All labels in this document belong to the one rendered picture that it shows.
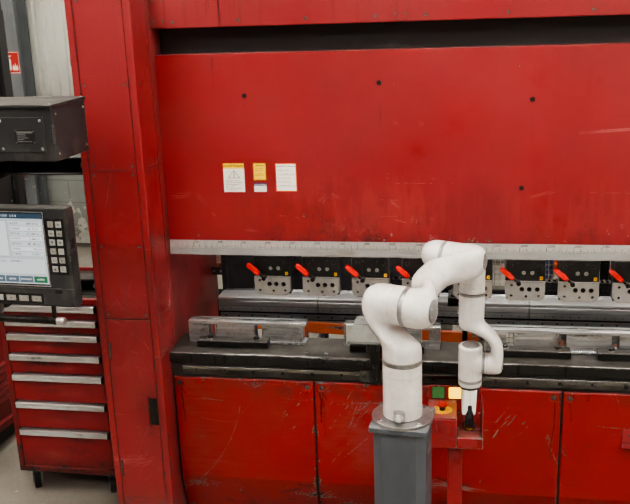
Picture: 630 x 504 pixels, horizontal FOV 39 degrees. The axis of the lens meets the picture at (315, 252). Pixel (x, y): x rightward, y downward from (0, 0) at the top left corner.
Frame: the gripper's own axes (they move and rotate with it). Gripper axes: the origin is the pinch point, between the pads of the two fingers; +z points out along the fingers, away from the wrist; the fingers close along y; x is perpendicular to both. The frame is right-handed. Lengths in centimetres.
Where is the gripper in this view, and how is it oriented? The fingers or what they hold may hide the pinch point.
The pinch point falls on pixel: (469, 421)
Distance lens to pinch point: 337.6
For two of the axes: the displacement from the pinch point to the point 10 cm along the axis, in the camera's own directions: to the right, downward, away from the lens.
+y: -1.4, 3.6, -9.2
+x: 9.9, 0.1, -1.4
